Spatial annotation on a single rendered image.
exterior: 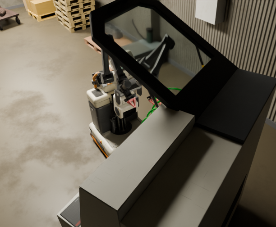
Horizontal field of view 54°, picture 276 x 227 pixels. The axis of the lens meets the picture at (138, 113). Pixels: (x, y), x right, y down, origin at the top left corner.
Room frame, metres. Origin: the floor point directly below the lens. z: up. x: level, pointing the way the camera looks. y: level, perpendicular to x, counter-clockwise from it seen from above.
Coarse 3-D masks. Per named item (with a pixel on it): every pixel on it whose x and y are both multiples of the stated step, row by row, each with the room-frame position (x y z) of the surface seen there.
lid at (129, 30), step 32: (128, 0) 1.99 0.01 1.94; (96, 32) 1.58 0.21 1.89; (128, 32) 1.70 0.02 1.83; (160, 32) 1.81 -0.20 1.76; (192, 32) 1.90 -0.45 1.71; (128, 64) 1.41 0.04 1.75; (160, 64) 1.51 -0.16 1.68; (192, 64) 1.61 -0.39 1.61; (224, 64) 1.69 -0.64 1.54; (160, 96) 1.26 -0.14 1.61; (192, 96) 1.32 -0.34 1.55
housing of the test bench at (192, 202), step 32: (224, 96) 1.36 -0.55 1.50; (256, 96) 1.33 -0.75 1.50; (224, 128) 1.07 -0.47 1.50; (256, 128) 1.22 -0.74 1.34; (192, 160) 0.89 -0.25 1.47; (224, 160) 0.87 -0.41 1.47; (160, 192) 0.71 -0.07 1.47; (192, 192) 0.70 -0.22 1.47; (224, 192) 0.82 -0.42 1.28; (128, 224) 0.57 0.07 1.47; (160, 224) 0.56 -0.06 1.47; (192, 224) 0.55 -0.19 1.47; (224, 224) 1.04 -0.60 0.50
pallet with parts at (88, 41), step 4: (84, 40) 5.71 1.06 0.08; (88, 40) 5.60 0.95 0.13; (88, 44) 5.63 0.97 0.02; (92, 44) 5.38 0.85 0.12; (96, 44) 5.36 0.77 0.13; (92, 48) 5.41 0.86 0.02; (96, 48) 5.25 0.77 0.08; (100, 48) 5.15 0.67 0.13; (100, 52) 5.19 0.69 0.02; (108, 56) 4.88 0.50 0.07
